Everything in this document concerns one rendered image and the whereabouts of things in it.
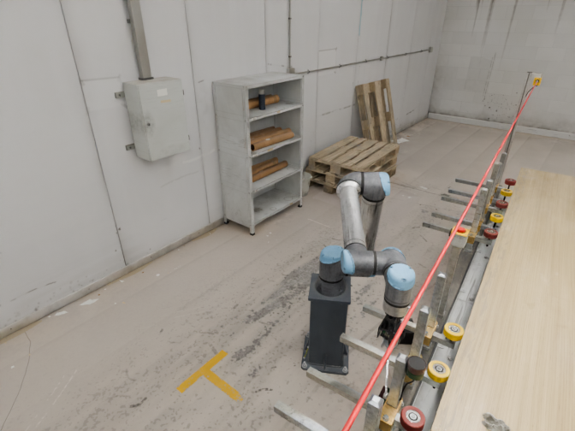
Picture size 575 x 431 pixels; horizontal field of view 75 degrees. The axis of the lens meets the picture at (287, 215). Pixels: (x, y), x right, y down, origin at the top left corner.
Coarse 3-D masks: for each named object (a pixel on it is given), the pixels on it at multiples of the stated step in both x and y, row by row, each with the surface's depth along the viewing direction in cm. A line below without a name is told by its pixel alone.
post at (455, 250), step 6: (456, 246) 178; (456, 252) 179; (450, 258) 182; (456, 258) 180; (450, 264) 183; (450, 270) 184; (450, 276) 185; (450, 282) 187; (444, 288) 190; (444, 294) 191; (444, 300) 193; (444, 306) 194; (438, 312) 197; (444, 312) 198
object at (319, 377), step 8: (312, 368) 150; (312, 376) 148; (320, 376) 147; (328, 376) 147; (328, 384) 145; (336, 384) 144; (336, 392) 143; (344, 392) 141; (352, 392) 141; (352, 400) 140; (368, 400) 138; (400, 424) 130
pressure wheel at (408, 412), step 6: (408, 408) 130; (414, 408) 130; (402, 414) 128; (408, 414) 129; (414, 414) 128; (420, 414) 128; (402, 420) 127; (408, 420) 126; (414, 420) 127; (420, 420) 126; (402, 426) 128; (408, 426) 125; (414, 426) 124; (420, 426) 125
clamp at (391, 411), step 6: (402, 402) 138; (384, 408) 134; (390, 408) 134; (396, 408) 134; (384, 414) 132; (390, 414) 132; (396, 414) 133; (390, 420) 130; (384, 426) 130; (390, 426) 129
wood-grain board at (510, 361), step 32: (544, 192) 289; (512, 224) 245; (544, 224) 245; (512, 256) 213; (544, 256) 213; (480, 288) 188; (512, 288) 188; (544, 288) 188; (480, 320) 168; (512, 320) 168; (544, 320) 168; (480, 352) 152; (512, 352) 152; (544, 352) 152; (448, 384) 139; (480, 384) 139; (512, 384) 139; (544, 384) 139; (448, 416) 128; (480, 416) 128; (512, 416) 128; (544, 416) 128
